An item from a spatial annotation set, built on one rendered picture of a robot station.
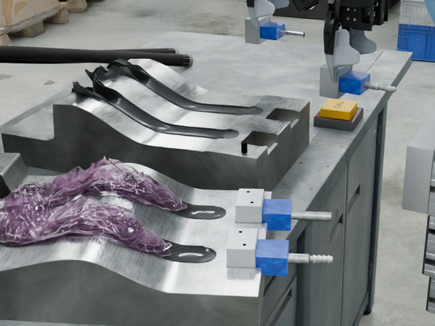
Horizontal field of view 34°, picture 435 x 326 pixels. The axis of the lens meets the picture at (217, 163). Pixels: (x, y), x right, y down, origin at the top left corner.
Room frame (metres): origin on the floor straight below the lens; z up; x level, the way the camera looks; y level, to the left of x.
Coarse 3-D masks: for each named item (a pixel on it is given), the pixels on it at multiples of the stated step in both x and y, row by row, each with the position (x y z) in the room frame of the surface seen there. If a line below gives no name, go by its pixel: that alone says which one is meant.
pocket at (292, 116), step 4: (276, 108) 1.19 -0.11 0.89; (272, 112) 1.17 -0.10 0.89; (276, 112) 1.19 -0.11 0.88; (280, 112) 1.18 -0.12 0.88; (284, 112) 1.18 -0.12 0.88; (288, 112) 1.18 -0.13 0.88; (292, 112) 1.18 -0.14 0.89; (296, 112) 1.17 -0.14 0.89; (268, 116) 1.16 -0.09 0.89; (272, 116) 1.17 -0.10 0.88; (276, 116) 1.19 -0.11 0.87; (280, 116) 1.18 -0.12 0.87; (284, 116) 1.18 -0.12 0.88; (288, 116) 1.18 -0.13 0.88; (292, 116) 1.18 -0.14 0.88; (296, 116) 1.17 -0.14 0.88; (280, 120) 1.18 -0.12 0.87; (284, 120) 1.18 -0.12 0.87; (288, 120) 1.18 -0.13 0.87; (292, 120) 1.18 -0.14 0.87; (296, 120) 1.16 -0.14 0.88; (292, 124) 1.15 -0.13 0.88
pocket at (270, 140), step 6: (252, 132) 1.09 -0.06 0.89; (258, 132) 1.09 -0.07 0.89; (246, 138) 1.07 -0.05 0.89; (252, 138) 1.09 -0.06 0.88; (258, 138) 1.09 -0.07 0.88; (264, 138) 1.08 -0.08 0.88; (270, 138) 1.08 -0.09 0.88; (276, 138) 1.07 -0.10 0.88; (252, 144) 1.09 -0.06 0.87; (258, 144) 1.09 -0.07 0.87; (264, 144) 1.08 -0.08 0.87; (270, 144) 1.08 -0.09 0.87; (276, 144) 1.07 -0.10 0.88; (270, 150) 1.04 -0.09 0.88
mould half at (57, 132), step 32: (160, 64) 1.35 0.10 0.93; (64, 96) 1.38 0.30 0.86; (128, 96) 1.20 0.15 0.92; (160, 96) 1.24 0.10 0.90; (192, 96) 1.27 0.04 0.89; (224, 96) 1.27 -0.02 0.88; (256, 96) 1.26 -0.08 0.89; (32, 128) 1.22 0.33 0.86; (64, 128) 1.14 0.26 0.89; (96, 128) 1.11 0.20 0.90; (128, 128) 1.11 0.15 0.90; (224, 128) 1.11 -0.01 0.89; (256, 128) 1.10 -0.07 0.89; (288, 128) 1.11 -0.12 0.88; (32, 160) 1.17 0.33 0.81; (64, 160) 1.14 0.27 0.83; (96, 160) 1.11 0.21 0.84; (128, 160) 1.09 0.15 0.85; (160, 160) 1.06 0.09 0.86; (192, 160) 1.03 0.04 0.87; (224, 160) 1.01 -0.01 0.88; (256, 160) 0.99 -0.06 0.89; (288, 160) 1.11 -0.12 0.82
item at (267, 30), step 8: (264, 16) 1.56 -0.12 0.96; (248, 24) 1.54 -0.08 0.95; (264, 24) 1.54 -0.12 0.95; (272, 24) 1.54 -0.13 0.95; (280, 24) 1.54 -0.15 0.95; (248, 32) 1.54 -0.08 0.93; (256, 32) 1.53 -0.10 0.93; (264, 32) 1.53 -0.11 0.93; (272, 32) 1.52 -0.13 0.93; (280, 32) 1.52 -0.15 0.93; (288, 32) 1.51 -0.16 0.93; (296, 32) 1.50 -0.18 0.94; (304, 32) 1.50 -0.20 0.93; (248, 40) 1.54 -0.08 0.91; (256, 40) 1.53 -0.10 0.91; (264, 40) 1.55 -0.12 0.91
